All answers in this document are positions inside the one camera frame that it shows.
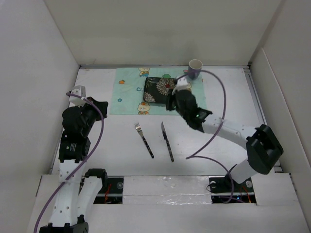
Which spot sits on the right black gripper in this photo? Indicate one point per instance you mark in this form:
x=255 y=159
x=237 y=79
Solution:
x=169 y=98

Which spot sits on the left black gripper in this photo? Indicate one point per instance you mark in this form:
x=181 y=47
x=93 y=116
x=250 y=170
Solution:
x=101 y=106

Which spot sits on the green cartoon print cloth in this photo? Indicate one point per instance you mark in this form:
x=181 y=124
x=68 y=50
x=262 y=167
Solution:
x=127 y=95

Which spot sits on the black floral square plate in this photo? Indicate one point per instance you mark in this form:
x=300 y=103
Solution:
x=156 y=89

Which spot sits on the purple mug white inside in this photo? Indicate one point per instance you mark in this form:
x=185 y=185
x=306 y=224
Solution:
x=194 y=68

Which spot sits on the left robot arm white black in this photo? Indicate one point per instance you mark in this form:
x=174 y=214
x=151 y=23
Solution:
x=67 y=208

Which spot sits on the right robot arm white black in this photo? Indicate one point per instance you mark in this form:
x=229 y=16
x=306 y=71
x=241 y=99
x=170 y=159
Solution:
x=262 y=146

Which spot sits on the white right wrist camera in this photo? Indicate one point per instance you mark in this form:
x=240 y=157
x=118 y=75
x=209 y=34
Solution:
x=181 y=83

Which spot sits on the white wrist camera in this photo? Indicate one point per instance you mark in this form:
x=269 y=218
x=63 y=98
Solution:
x=77 y=93
x=181 y=83

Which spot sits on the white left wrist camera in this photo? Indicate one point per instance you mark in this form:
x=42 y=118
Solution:
x=77 y=93

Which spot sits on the steel knife patterned handle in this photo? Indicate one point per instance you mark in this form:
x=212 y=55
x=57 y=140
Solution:
x=167 y=142

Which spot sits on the steel fork patterned handle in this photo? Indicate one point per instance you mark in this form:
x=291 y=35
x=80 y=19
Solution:
x=140 y=132

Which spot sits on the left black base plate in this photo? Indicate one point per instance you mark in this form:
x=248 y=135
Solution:
x=112 y=188

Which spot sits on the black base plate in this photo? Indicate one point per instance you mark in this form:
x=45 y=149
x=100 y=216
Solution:
x=222 y=191
x=112 y=188

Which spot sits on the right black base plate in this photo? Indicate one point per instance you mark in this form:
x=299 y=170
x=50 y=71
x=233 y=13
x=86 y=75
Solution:
x=222 y=191

